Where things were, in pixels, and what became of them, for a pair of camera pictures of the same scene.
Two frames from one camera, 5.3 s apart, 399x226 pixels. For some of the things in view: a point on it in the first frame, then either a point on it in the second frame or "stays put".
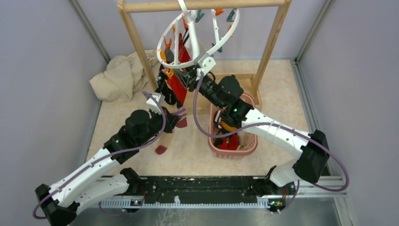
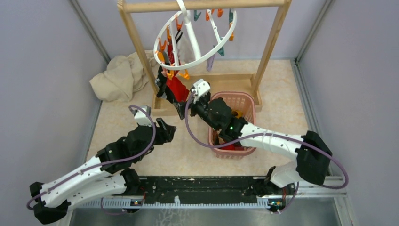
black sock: (162, 88) stays put
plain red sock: (179, 88) stays put
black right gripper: (189, 77) → (181, 108)
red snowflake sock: (184, 55) → (170, 50)
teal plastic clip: (231, 17) → (221, 51)
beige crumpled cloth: (123, 75) stays put
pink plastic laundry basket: (240, 146) stays put
